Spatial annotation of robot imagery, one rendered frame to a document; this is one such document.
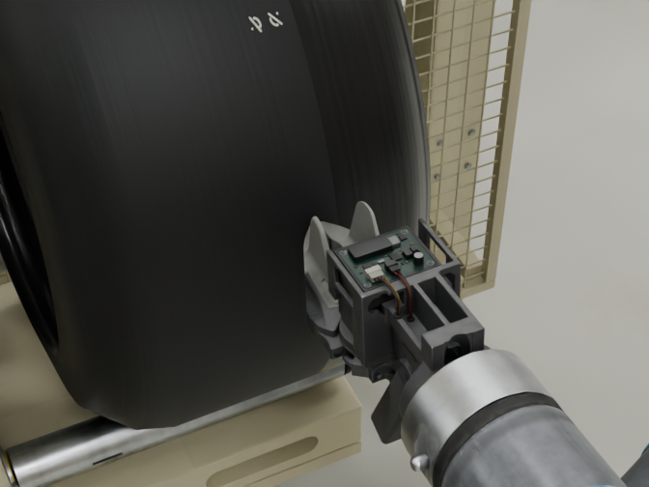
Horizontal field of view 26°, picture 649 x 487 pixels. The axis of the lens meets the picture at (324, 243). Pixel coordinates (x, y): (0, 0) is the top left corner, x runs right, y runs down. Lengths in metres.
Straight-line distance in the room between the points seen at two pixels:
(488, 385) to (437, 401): 0.03
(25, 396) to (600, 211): 1.61
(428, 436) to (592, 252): 1.97
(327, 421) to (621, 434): 1.18
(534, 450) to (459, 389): 0.06
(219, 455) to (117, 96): 0.51
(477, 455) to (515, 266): 1.94
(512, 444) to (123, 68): 0.37
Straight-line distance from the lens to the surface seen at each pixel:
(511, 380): 0.83
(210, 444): 1.37
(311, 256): 0.99
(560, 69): 3.19
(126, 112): 0.96
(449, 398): 0.82
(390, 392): 0.93
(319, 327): 0.94
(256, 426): 1.38
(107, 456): 1.33
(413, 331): 0.88
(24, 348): 1.56
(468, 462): 0.80
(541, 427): 0.80
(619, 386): 2.57
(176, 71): 0.97
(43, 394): 1.51
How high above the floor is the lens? 1.97
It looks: 46 degrees down
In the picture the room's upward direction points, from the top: straight up
